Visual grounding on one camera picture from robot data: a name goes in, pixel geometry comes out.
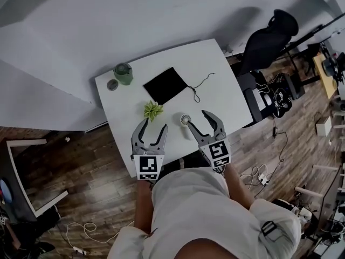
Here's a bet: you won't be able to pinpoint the small white round fan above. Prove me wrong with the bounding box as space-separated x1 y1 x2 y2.
180 112 193 139

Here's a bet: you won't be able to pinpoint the black drawstring pouch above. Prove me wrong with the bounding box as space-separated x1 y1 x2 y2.
143 66 216 105

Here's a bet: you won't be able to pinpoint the person's white shirt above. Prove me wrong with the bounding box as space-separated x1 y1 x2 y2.
106 166 302 259

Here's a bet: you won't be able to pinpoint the small green potted plant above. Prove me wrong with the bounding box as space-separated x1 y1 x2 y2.
143 100 164 123

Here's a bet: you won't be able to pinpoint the white box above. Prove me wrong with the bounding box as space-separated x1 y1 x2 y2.
315 116 332 137

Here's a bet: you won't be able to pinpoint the black bag with white print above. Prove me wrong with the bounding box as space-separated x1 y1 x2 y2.
272 89 293 118

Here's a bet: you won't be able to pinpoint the person's legs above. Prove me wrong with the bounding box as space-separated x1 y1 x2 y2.
161 152 211 170

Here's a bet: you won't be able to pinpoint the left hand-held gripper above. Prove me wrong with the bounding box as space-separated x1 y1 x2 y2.
131 118 169 181

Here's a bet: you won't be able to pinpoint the black office chair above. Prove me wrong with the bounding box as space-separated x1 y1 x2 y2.
236 9 307 123

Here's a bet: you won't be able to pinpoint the green bottle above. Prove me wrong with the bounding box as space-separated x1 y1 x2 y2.
113 63 134 86

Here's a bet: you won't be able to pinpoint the black strap buckle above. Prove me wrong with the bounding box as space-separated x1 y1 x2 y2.
260 220 277 237

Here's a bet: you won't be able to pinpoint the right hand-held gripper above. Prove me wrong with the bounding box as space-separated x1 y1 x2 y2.
186 110 231 170

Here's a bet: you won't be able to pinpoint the person's left forearm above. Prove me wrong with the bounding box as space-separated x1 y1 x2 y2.
134 179 154 234

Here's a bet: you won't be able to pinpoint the long white cable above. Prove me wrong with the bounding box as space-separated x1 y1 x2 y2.
66 220 135 253

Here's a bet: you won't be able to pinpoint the white device on chair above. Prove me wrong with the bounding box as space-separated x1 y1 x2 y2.
257 89 273 110

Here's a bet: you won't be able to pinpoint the yellow wooden table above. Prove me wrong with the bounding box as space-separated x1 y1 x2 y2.
312 54 338 100

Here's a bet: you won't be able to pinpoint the black floor cable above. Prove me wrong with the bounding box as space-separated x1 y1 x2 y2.
271 117 288 163

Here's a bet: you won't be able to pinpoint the person's right forearm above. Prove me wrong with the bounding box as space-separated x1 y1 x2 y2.
215 163 257 209

